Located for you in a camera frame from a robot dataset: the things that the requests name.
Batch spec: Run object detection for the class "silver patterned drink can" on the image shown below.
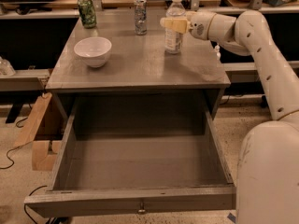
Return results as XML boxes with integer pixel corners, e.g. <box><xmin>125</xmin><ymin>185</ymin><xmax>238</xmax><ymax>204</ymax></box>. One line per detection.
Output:
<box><xmin>134</xmin><ymin>0</ymin><xmax>147</xmax><ymax>35</ymax></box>

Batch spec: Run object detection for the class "green soda can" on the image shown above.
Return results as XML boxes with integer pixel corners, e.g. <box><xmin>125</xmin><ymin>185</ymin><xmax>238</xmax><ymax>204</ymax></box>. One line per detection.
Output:
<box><xmin>78</xmin><ymin>0</ymin><xmax>96</xmax><ymax>29</ymax></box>

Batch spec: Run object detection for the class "light wooden block stand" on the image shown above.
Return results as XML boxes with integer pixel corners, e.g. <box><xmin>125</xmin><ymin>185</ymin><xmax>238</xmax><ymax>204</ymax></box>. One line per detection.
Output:
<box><xmin>14</xmin><ymin>93</ymin><xmax>64</xmax><ymax>171</ymax></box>

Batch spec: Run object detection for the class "blue tape floor mark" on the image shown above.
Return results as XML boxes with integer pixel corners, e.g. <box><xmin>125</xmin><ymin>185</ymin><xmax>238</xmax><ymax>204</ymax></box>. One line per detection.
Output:
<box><xmin>227</xmin><ymin>213</ymin><xmax>235</xmax><ymax>224</ymax></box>

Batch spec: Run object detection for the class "clear plastic water bottle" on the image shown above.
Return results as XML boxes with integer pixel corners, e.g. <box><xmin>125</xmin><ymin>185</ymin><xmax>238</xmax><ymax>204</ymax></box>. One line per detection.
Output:
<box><xmin>164</xmin><ymin>0</ymin><xmax>186</xmax><ymax>54</ymax></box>

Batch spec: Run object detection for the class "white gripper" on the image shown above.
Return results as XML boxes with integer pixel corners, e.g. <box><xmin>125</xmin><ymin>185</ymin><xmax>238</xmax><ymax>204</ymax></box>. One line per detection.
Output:
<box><xmin>160</xmin><ymin>11</ymin><xmax>215</xmax><ymax>40</ymax></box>

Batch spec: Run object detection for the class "white ceramic bowl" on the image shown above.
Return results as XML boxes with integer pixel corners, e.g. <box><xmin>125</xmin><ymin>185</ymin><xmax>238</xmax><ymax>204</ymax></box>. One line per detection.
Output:
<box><xmin>74</xmin><ymin>36</ymin><xmax>112</xmax><ymax>68</ymax></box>

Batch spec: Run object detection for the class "clear plastic object left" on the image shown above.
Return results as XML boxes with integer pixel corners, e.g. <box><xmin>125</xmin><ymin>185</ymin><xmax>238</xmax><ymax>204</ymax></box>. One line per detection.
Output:
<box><xmin>0</xmin><ymin>57</ymin><xmax>16</xmax><ymax>77</ymax></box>

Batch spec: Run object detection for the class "grey open top drawer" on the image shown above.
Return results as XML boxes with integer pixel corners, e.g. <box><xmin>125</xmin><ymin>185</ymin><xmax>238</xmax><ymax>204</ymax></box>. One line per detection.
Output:
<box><xmin>25</xmin><ymin>96</ymin><xmax>235</xmax><ymax>217</ymax></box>

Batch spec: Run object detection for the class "white pump dispenser bottle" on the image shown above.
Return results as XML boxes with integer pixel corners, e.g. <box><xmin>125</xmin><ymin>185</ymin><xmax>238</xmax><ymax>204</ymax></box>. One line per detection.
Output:
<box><xmin>214</xmin><ymin>44</ymin><xmax>221</xmax><ymax>60</ymax></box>

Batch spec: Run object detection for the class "grey wooden cabinet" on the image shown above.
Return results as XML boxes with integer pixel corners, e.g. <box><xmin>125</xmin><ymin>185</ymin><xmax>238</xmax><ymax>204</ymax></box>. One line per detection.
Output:
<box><xmin>46</xmin><ymin>9</ymin><xmax>230</xmax><ymax>114</ymax></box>

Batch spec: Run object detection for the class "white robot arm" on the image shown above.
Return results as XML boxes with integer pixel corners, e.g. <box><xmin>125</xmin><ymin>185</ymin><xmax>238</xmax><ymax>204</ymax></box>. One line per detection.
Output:
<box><xmin>160</xmin><ymin>10</ymin><xmax>299</xmax><ymax>224</ymax></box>

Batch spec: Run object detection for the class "black floor cable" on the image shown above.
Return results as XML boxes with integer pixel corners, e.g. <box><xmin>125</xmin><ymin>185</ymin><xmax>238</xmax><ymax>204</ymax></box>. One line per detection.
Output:
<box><xmin>0</xmin><ymin>117</ymin><xmax>32</xmax><ymax>171</ymax></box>

